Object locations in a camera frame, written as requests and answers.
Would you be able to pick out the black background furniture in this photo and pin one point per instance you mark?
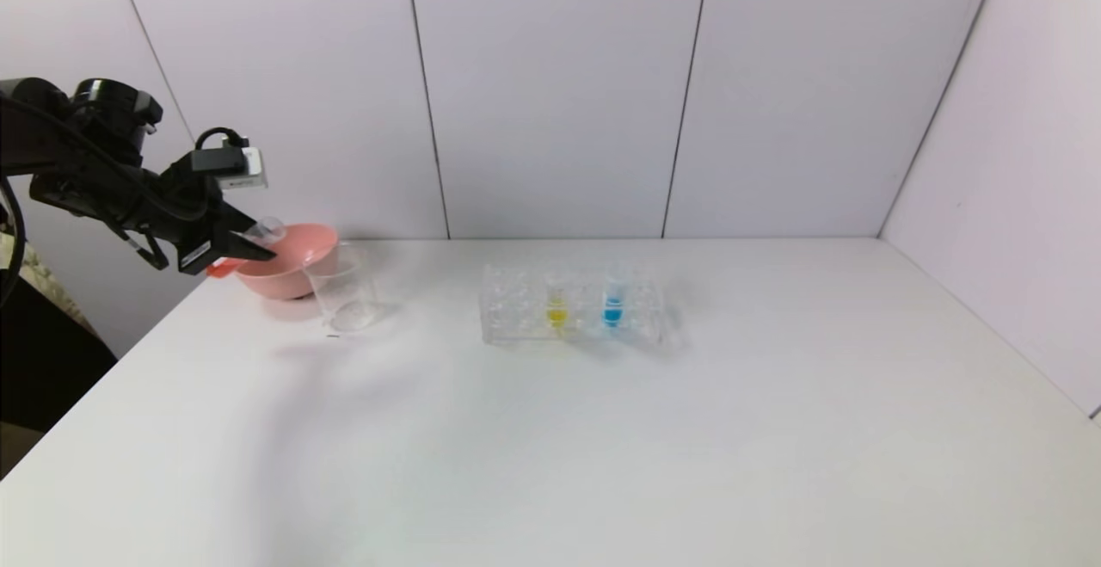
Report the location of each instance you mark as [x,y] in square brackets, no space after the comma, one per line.
[43,360]

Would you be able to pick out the clear acrylic test tube rack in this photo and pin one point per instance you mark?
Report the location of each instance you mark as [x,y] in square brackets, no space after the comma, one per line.
[516,317]

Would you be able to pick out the blue pigment test tube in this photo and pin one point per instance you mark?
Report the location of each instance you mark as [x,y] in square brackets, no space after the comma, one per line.
[612,314]

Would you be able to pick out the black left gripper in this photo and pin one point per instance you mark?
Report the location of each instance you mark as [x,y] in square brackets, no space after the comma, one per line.
[199,251]

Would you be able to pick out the pink plastic bowl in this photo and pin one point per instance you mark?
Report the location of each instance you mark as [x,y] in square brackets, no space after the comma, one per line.
[297,270]

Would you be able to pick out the yellow pigment test tube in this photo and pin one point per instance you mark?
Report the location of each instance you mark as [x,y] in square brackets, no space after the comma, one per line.
[556,316]

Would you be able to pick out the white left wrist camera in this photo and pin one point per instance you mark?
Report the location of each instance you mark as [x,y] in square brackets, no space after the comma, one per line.
[245,169]

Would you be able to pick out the red pigment test tube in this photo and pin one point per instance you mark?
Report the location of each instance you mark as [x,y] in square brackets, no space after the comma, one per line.
[224,269]

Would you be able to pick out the clear glass beaker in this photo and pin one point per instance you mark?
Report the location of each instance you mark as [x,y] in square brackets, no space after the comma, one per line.
[348,300]

